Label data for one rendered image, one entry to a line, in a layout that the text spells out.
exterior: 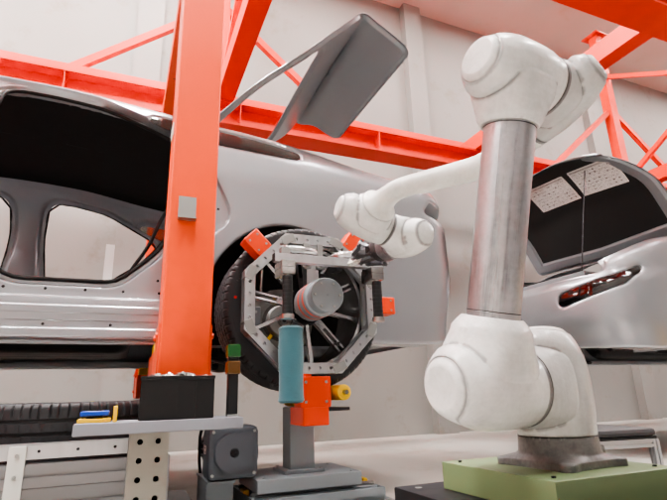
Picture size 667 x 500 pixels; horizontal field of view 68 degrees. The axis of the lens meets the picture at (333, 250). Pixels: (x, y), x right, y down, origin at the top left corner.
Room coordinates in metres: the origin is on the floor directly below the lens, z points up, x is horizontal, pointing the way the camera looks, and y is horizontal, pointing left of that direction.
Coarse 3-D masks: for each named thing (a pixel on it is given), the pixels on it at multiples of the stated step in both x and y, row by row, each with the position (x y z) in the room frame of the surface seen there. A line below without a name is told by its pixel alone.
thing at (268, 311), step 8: (280, 296) 2.38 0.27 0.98; (256, 304) 2.34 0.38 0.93; (264, 304) 2.35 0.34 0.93; (272, 304) 2.37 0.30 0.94; (264, 312) 2.35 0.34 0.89; (272, 312) 2.32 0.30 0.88; (280, 312) 2.34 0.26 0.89; (296, 312) 2.37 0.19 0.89; (264, 320) 2.35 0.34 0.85; (264, 328) 2.35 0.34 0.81; (272, 328) 2.32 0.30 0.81; (272, 336) 2.37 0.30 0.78; (304, 336) 2.43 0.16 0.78; (304, 344) 2.43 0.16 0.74
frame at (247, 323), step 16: (288, 240) 1.84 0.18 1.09; (304, 240) 1.87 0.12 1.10; (320, 240) 1.90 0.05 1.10; (336, 240) 1.92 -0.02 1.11; (256, 272) 1.80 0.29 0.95; (352, 272) 2.00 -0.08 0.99; (368, 288) 1.98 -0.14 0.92; (368, 304) 1.98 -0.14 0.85; (240, 320) 1.83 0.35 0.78; (368, 320) 1.98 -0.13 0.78; (256, 336) 1.80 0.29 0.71; (368, 336) 1.97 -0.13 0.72; (272, 352) 1.86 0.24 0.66; (352, 352) 1.99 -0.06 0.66; (304, 368) 1.87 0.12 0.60; (320, 368) 1.94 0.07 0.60; (336, 368) 1.92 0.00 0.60
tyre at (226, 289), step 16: (272, 240) 1.90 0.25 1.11; (240, 256) 1.87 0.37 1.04; (240, 272) 1.85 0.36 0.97; (224, 288) 1.85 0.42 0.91; (240, 288) 1.86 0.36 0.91; (224, 304) 1.84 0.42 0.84; (240, 304) 1.86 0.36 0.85; (224, 320) 1.85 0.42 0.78; (224, 336) 1.91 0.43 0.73; (240, 336) 1.86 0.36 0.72; (256, 352) 1.88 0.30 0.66; (240, 368) 2.00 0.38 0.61; (256, 368) 1.88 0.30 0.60; (272, 368) 1.91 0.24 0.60; (352, 368) 2.04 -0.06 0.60; (272, 384) 1.94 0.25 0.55
